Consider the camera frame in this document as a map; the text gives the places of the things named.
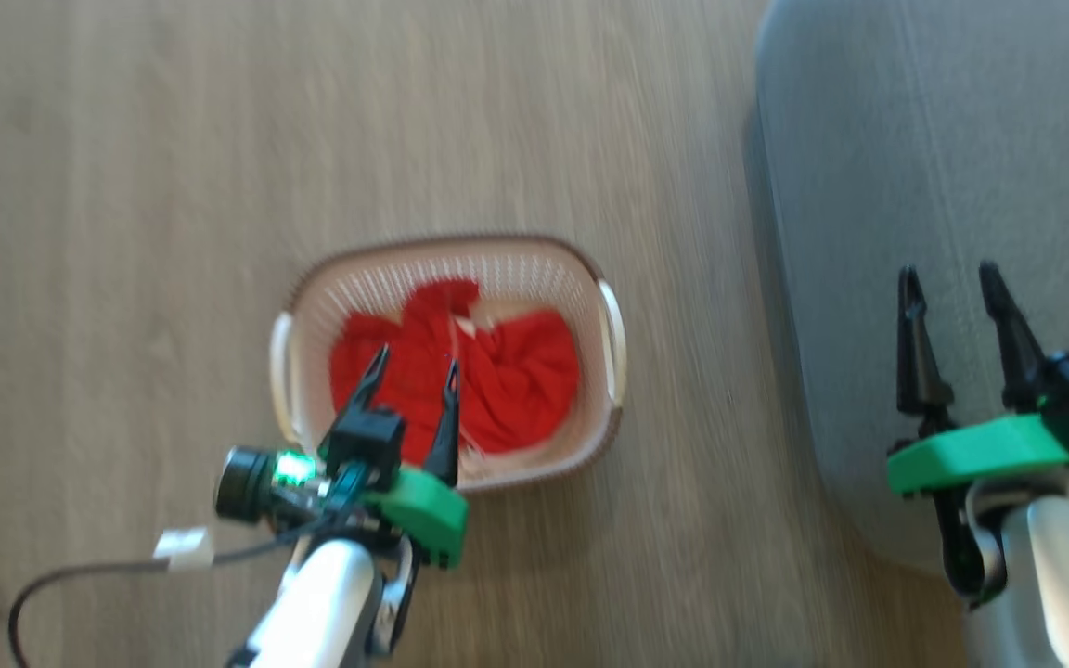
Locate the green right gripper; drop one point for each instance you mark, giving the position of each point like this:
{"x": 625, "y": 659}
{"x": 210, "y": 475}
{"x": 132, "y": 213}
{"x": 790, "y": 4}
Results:
{"x": 989, "y": 459}

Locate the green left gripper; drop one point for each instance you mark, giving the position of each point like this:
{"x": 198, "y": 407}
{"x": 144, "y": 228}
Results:
{"x": 418, "y": 510}

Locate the red cloth garment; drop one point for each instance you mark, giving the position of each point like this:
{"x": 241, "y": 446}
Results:
{"x": 516, "y": 380}

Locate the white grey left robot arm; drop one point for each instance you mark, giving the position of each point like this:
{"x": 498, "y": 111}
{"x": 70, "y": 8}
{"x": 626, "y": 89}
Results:
{"x": 321, "y": 603}

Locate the grey fabric sofa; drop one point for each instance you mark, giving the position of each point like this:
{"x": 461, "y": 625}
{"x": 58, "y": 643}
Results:
{"x": 924, "y": 167}

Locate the white plastic laundry basket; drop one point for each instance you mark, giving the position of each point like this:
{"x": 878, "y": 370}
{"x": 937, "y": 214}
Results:
{"x": 312, "y": 306}

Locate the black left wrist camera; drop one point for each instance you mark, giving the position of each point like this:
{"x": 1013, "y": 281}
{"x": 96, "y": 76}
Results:
{"x": 261, "y": 484}

